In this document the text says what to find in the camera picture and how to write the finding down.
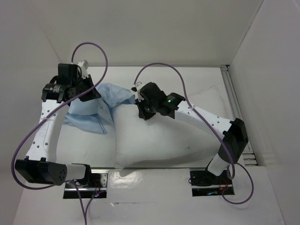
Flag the white pillow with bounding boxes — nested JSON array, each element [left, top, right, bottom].
[[113, 84, 228, 170]]

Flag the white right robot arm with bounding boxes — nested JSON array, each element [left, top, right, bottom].
[[131, 82, 248, 184]]

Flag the light blue pillowcase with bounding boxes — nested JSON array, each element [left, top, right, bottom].
[[64, 83, 135, 135]]

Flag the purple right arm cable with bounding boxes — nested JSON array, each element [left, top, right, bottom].
[[133, 62, 255, 205]]

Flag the aluminium frame rail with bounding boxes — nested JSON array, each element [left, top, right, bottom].
[[220, 65, 258, 166]]

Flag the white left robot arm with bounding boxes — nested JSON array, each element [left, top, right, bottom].
[[11, 60, 101, 187]]

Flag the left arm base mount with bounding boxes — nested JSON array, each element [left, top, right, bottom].
[[63, 168, 109, 199]]

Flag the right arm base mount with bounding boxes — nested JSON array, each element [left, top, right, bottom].
[[188, 169, 234, 197]]

